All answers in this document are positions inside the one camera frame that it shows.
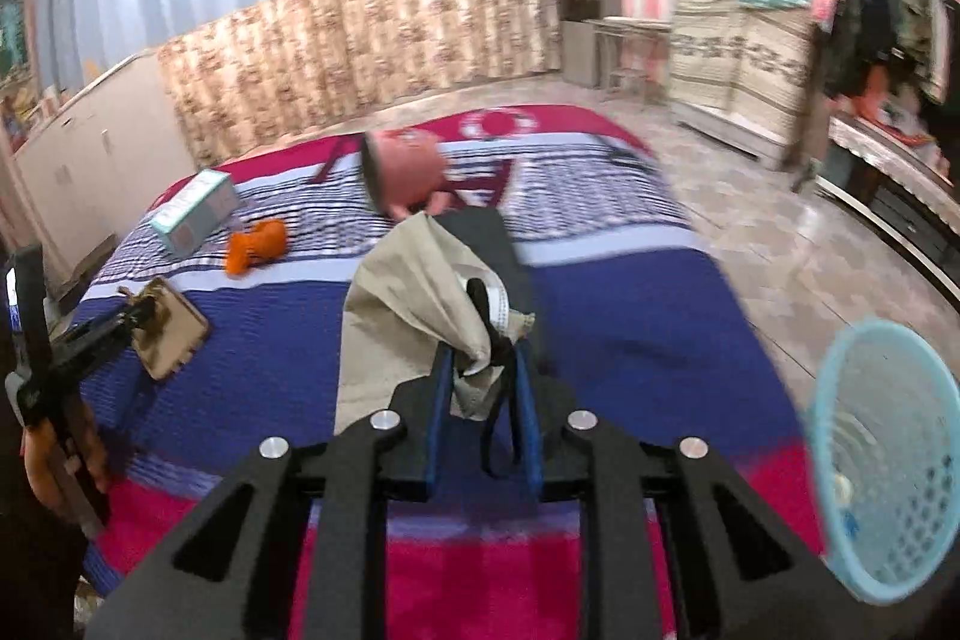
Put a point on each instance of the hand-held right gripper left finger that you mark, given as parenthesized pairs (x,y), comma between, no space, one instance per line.
(439,430)

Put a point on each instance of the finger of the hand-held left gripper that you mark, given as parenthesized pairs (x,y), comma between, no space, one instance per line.
(97,336)

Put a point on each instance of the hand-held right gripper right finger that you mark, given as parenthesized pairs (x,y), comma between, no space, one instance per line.
(529,430)

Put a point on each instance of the brown phone case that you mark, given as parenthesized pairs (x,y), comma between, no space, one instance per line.
(169,332)

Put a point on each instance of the beige cloth bag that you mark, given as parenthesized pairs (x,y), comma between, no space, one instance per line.
(405,302)

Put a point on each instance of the light blue plastic basket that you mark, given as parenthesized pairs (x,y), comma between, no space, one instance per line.
(892,460)

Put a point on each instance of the person's left hand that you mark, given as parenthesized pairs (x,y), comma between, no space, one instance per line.
(41,467)

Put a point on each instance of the striped blue red blanket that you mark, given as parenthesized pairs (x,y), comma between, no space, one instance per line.
(637,325)

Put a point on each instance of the teal cardboard box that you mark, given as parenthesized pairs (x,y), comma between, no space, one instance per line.
(191,212)

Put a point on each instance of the white low cabinet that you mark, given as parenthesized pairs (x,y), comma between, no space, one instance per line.
(97,160)

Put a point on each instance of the orange plush toy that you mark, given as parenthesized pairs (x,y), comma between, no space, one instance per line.
(259,246)

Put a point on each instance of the black rectangular case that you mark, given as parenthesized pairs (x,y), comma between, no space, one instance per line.
(495,242)

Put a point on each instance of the pink plush toy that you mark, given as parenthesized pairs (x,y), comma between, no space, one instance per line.
(405,168)

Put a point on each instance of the small wooden stool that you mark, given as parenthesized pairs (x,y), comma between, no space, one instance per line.
(626,48)

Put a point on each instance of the grey water dispenser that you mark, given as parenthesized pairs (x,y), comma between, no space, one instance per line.
(589,25)

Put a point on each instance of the cloth covered cabinet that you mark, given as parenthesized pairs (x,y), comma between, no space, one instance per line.
(739,70)

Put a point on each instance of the low table with lace cloth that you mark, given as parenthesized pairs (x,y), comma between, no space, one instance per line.
(892,183)

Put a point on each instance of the clothes rack with garments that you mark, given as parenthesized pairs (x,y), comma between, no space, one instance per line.
(877,25)

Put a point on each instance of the green wall poster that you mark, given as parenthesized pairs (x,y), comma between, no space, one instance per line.
(15,29)

